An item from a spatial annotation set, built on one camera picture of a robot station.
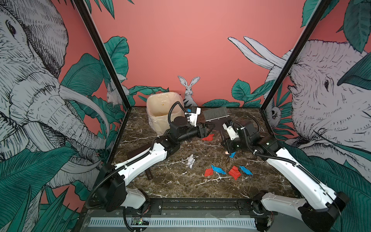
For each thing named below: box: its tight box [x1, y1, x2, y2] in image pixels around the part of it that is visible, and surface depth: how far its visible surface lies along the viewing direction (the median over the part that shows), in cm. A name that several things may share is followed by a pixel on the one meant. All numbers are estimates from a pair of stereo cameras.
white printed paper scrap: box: [187, 153, 196, 169], surface depth 92 cm
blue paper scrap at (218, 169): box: [211, 164, 227, 175], surface depth 90 cm
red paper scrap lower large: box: [228, 165, 242, 181], surface depth 88 cm
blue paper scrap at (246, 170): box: [239, 165, 254, 176], surface depth 88 cm
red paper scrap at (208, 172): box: [204, 168, 215, 177], surface depth 88 cm
